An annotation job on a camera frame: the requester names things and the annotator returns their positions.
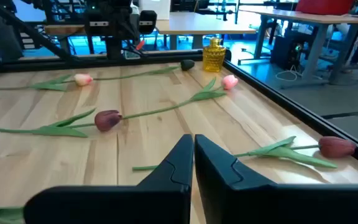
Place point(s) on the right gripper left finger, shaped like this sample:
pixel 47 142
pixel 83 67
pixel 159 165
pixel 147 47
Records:
pixel 154 202

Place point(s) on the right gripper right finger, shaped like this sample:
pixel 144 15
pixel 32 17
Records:
pixel 259 205

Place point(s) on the pink artificial tulip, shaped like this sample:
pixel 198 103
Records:
pixel 82 79
pixel 229 82

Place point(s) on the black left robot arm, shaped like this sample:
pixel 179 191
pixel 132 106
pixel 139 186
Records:
pixel 114 49

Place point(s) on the yellow glass vase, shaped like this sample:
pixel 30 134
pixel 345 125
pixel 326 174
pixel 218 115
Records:
pixel 213 57

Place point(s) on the light wood desk grey legs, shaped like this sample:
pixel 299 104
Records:
pixel 197 25

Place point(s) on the black computer tower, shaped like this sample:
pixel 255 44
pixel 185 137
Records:
pixel 286 49

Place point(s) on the long wood desk grey legs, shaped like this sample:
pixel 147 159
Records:
pixel 306 18

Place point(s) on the red plastic bin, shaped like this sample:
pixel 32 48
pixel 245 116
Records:
pixel 325 7

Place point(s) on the black aluminium table frame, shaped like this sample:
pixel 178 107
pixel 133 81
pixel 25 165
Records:
pixel 291 108

